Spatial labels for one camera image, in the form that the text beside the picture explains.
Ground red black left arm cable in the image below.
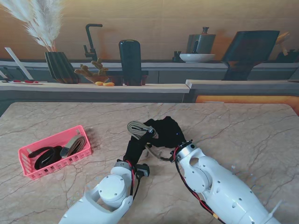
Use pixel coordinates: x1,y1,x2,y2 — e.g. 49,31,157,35
128,161,142,203

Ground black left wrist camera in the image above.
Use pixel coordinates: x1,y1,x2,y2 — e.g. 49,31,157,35
135,163,150,179

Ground dark brown woven belt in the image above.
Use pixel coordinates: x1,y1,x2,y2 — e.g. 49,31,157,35
28,146,64,170

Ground pink plastic storage basket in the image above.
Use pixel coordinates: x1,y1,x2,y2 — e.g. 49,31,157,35
18,125,93,181

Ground white ceramic bowl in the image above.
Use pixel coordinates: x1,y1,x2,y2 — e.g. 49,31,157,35
179,53,216,63

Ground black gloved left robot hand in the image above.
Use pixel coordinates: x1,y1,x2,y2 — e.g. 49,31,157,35
123,129,160,165

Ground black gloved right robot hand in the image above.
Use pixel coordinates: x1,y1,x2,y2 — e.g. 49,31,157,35
142,116,187,149

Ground olive canvas belt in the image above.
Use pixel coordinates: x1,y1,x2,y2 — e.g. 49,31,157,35
127,120,173,161

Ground grey ceramic jug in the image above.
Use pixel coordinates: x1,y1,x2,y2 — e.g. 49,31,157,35
186,26,217,55

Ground black kitchen faucet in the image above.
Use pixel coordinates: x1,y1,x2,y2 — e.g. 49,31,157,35
84,23,103,62

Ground dark low tray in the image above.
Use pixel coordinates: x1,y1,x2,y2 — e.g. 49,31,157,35
106,70,150,86

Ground cactus plant in bowl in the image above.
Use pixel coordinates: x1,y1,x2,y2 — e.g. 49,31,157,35
74,57,110,84

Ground grey kitchen counter wood top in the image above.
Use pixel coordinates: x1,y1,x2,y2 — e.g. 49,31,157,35
0,59,299,116

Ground white pampas grass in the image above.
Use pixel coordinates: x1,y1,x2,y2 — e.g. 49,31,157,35
0,0,64,52

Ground dark ribbed vase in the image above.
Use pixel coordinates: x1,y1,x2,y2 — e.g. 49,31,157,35
44,51,79,84

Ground white leaning board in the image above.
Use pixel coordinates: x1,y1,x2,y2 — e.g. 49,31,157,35
4,47,35,80

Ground red black arm cable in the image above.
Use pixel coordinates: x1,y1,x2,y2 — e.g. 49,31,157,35
128,161,142,203
174,148,226,224

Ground yellow wooden spatula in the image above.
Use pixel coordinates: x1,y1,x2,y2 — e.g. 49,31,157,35
277,31,292,56

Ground beige woven belt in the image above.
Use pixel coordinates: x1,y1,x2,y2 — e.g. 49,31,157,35
60,137,87,157

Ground plate with red food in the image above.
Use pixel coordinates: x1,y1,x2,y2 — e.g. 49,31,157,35
8,79,44,85

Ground red black right arm cable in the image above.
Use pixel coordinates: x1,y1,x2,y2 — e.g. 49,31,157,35
174,148,226,224

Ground tall black cylinder container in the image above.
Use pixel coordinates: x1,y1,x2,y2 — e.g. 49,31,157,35
118,40,142,86

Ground dark tilted panel stand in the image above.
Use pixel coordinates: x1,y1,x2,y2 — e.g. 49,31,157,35
221,30,280,81

